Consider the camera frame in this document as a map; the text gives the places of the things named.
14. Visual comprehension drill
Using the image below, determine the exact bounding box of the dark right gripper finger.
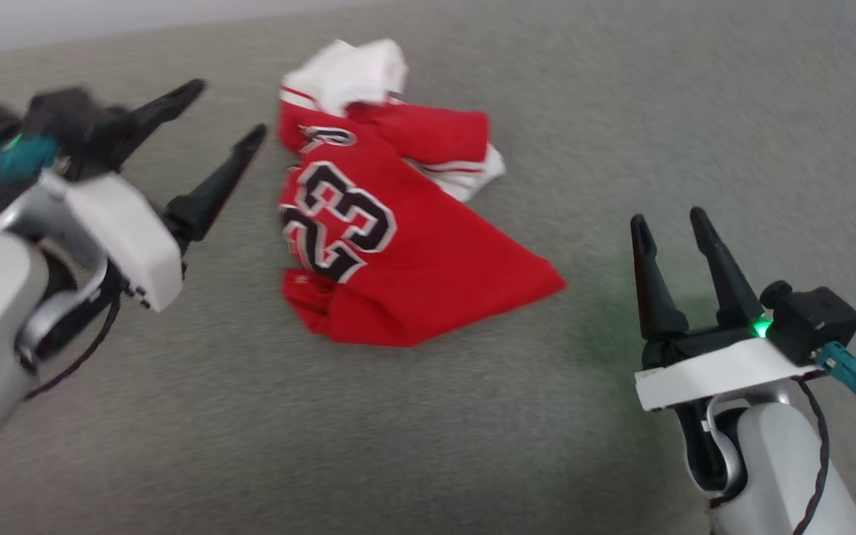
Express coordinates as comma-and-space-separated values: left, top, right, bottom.
629, 214, 691, 344
690, 207, 766, 330

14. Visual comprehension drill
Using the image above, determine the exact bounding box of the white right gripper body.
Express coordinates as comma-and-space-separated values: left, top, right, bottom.
634, 320, 825, 412

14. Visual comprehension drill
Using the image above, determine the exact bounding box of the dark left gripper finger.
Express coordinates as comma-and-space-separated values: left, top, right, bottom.
105, 78, 207, 170
163, 123, 268, 257

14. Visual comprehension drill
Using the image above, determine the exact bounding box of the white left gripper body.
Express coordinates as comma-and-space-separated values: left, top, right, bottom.
44, 171, 185, 314

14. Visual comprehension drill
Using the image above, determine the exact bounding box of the red basketball jersey number 23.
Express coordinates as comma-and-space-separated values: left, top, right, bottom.
277, 39, 568, 348

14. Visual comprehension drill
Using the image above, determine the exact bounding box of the grey fabric sofa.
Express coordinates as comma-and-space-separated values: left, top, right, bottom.
0, 0, 856, 535

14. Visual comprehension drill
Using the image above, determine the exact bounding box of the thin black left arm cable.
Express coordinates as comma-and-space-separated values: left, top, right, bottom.
23, 286, 123, 402

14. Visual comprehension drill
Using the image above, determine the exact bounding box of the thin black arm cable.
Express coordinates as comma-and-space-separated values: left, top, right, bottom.
23, 286, 123, 402
791, 375, 834, 535

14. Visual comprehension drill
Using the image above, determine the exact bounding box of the teal right camera connector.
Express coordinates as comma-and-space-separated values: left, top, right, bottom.
817, 342, 856, 412

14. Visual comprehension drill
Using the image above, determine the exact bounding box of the teal camera connector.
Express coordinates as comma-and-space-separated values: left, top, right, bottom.
0, 136, 59, 188
817, 342, 856, 412

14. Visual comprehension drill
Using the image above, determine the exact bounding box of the teal left camera connector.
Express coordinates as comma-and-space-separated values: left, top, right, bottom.
0, 136, 59, 188

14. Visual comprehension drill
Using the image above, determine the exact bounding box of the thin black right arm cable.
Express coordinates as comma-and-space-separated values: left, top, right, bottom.
791, 375, 834, 535

